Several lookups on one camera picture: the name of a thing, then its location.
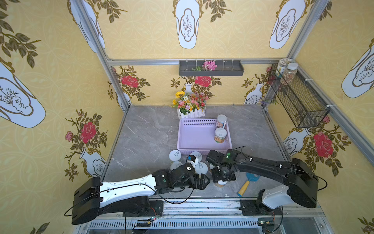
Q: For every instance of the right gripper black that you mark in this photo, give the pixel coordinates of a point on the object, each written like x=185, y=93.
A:
x=218, y=174

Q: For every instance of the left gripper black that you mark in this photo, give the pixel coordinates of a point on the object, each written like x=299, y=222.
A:
x=200, y=181

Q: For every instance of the small yellow can plastic lid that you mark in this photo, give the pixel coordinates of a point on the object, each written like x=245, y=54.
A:
x=220, y=183

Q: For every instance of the orange can plastic lid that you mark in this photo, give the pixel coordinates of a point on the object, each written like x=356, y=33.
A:
x=220, y=135

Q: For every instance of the purple plastic basket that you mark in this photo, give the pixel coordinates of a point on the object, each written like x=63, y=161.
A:
x=198, y=135

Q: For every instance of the tall yellow can plastic lid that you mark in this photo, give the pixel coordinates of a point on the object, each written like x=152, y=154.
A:
x=221, y=121

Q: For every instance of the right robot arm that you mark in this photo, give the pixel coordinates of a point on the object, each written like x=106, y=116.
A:
x=299, y=183

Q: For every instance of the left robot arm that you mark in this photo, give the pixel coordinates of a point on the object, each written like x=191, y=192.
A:
x=95, y=197

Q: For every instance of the yellow label tin can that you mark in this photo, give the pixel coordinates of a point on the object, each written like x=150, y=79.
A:
x=201, y=168

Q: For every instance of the orange label tin can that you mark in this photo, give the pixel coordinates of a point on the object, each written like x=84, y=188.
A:
x=211, y=166

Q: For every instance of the flower pot white fence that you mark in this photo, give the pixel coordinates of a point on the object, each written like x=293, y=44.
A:
x=190, y=105

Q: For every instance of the pink flower on shelf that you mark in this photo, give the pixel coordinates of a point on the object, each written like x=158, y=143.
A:
x=209, y=65

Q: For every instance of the spice jar white lid front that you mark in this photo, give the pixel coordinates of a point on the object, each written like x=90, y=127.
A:
x=289, y=73

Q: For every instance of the spice jar white lid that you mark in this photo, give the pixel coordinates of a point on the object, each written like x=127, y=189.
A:
x=289, y=73
x=282, y=65

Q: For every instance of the spice jar white lid rear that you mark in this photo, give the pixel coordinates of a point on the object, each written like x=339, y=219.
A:
x=282, y=65

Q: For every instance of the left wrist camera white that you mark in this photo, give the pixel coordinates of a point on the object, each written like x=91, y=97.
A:
x=193, y=160

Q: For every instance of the blue garden fork yellow handle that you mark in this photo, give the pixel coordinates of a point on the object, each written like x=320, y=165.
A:
x=250, y=178

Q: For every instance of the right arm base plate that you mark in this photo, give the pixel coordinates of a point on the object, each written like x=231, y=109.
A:
x=254, y=208

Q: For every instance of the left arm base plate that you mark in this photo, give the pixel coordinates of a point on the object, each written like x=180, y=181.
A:
x=153, y=208

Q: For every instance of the grey wall shelf tray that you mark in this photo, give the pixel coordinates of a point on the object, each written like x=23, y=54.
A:
x=194, y=68

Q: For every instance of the black wire wall basket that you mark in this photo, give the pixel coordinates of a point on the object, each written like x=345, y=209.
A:
x=305, y=107

